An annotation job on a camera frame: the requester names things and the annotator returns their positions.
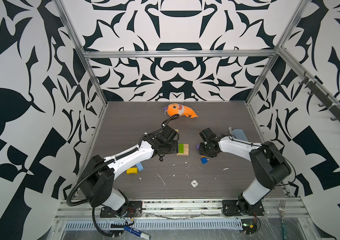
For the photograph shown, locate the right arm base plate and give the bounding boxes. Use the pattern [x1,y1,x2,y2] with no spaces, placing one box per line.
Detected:
[222,200,264,217]

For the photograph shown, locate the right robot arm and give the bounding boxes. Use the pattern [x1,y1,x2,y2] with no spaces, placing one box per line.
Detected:
[199,128,292,214]

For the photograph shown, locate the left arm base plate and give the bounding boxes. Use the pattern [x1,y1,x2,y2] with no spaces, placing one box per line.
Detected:
[100,201,143,218]

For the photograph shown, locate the black wall hook rack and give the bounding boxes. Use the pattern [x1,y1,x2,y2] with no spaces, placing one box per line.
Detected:
[299,71,340,122]

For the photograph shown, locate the light blue wood block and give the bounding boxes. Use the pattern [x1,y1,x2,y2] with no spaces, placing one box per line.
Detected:
[136,163,144,172]

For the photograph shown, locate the green wood block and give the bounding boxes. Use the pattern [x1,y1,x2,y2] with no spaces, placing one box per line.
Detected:
[178,144,184,154]

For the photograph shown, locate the orange plush fish toy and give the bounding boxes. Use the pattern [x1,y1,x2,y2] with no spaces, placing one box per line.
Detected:
[164,103,198,118]

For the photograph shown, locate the blue wood cube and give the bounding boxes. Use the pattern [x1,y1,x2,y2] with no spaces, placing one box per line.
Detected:
[200,158,208,164]

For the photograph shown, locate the yellow wood arch block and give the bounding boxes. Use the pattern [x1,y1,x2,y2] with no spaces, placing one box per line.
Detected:
[126,168,139,175]

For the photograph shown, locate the silver fork green handle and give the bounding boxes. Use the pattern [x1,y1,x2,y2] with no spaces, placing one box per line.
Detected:
[278,200,287,240]

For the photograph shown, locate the small green circuit board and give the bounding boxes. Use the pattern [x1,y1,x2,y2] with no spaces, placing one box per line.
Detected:
[240,217,261,236]

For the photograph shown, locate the white gear shaped piece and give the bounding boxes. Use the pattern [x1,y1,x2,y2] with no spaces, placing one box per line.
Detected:
[190,180,198,188]

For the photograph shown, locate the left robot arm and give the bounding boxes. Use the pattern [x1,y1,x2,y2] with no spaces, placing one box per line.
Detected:
[66,126,179,216]

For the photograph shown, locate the grey blue pouch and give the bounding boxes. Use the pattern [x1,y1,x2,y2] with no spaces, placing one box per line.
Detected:
[228,127,248,142]

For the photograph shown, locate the blue white marker pen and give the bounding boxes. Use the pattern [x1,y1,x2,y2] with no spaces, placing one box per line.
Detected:
[124,226,151,240]

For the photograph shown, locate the natural wood plank block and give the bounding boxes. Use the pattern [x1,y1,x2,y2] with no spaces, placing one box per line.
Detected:
[176,152,189,156]

